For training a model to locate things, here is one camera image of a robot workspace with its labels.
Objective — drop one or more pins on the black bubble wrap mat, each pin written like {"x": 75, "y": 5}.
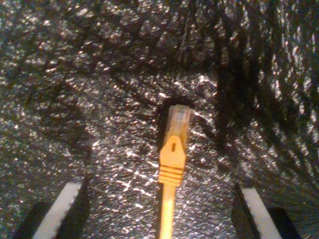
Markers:
{"x": 74, "y": 99}

